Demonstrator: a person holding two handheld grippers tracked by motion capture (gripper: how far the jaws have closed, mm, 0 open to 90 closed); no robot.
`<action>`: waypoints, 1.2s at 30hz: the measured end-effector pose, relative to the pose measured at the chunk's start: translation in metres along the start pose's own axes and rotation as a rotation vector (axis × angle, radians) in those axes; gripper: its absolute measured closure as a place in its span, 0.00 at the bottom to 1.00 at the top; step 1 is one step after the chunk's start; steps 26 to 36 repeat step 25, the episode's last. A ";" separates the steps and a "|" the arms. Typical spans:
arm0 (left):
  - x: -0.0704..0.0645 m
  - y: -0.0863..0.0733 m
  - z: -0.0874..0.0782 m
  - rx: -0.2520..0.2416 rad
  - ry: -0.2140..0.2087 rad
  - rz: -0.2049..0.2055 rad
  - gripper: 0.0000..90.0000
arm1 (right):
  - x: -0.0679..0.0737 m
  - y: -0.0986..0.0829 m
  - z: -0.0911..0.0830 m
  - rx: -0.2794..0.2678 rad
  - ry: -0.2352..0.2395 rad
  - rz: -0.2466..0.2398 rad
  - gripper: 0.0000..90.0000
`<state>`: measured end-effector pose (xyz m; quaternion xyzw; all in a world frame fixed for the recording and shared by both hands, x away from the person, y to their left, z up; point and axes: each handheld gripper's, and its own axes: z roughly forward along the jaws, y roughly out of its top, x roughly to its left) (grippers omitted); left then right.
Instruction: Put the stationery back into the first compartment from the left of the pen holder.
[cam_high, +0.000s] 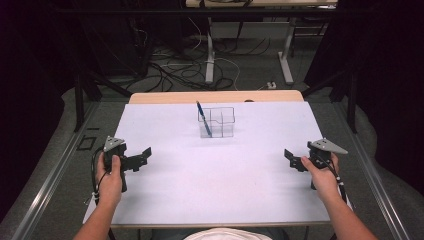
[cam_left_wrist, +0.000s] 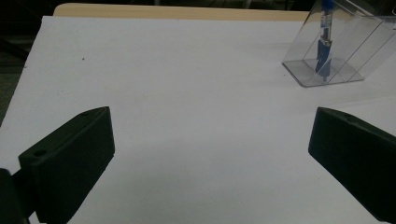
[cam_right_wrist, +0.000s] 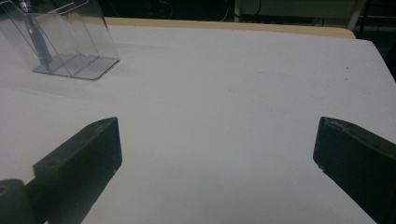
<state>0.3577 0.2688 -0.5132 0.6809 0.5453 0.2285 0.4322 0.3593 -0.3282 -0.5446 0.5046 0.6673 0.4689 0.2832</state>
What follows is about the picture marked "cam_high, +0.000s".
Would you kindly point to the wooden table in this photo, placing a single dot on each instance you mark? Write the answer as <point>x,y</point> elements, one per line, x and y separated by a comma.
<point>216,96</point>

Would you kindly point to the person's left hand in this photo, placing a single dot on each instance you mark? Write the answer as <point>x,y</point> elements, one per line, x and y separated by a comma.
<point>110,185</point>

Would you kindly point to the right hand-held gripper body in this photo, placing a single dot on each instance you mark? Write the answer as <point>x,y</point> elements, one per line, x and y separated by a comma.
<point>321,151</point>

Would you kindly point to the person's white shirt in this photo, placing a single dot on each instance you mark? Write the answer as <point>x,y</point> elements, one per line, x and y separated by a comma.
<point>227,234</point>

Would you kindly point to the black metal stand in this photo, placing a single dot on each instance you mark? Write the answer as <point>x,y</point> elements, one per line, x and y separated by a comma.
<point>79,100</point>
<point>351,100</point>

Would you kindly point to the clear acrylic organizer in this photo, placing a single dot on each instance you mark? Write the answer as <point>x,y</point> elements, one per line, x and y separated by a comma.
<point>220,123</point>

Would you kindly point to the metal floor rail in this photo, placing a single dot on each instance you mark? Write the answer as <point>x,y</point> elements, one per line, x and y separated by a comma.
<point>50,180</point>
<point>376,186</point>

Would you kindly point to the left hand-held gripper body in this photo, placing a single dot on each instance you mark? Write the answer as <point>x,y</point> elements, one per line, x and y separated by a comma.
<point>115,156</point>

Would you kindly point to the white desk leg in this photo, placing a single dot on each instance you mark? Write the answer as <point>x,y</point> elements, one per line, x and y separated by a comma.
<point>286,56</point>
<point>209,56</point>

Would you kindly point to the blue pen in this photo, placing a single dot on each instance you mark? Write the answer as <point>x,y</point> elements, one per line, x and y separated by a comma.
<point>204,120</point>

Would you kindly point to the black horizontal bar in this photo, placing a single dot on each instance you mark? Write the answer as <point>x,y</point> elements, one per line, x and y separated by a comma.
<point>200,11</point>

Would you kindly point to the person's right hand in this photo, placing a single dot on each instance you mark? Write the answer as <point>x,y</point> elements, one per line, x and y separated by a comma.
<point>323,180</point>

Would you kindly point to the white table mat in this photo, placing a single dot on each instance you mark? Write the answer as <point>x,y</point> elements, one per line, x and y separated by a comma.
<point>216,180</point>

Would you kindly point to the white power strip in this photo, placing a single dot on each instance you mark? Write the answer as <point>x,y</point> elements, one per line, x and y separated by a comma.
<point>271,85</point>

